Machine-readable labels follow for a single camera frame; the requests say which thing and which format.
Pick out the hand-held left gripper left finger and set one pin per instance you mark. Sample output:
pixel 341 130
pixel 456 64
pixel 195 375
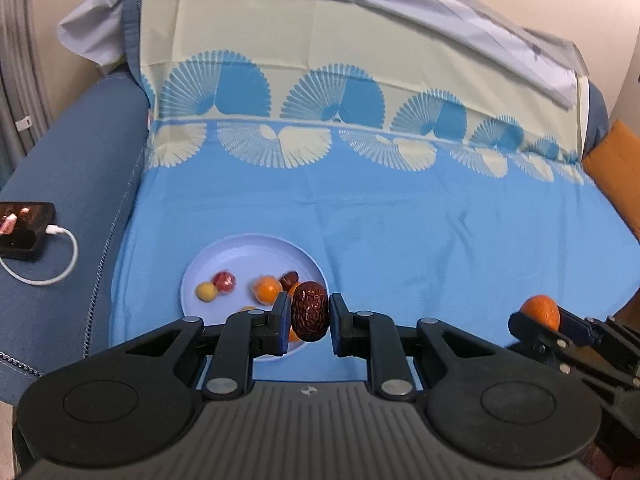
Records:
pixel 282 321

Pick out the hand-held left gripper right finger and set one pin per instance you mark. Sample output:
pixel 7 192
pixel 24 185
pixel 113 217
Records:
pixel 336 324

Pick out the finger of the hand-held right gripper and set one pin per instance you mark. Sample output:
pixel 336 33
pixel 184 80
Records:
pixel 572 324
pixel 535 342

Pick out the dried red jujube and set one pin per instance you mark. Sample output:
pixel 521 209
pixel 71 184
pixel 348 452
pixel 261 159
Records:
pixel 289 280
pixel 310 316

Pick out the light blue round plate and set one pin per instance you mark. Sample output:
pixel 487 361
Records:
pixel 240 255

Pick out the yellow-green round fruit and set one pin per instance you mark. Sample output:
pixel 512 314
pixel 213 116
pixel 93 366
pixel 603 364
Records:
pixel 206 291

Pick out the red wrapped candy in plate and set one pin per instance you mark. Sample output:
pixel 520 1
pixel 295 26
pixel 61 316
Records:
pixel 223 281

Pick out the blue fan-print blanket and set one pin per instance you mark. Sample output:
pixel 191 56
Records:
pixel 400 200

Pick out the orange cushion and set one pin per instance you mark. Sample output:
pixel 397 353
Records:
pixel 617 175

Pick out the dark blue stitched bedspread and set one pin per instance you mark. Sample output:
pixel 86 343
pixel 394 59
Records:
pixel 75 160

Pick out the black smartphone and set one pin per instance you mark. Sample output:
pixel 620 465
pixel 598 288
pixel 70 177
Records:
pixel 22 230

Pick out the pale grey sheet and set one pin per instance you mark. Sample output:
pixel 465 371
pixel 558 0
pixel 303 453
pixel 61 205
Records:
pixel 400 15

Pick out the white curtain clip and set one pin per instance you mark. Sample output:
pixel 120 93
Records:
pixel 23 122

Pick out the beige curtain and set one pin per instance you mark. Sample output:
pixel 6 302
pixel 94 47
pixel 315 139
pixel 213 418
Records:
pixel 20 60

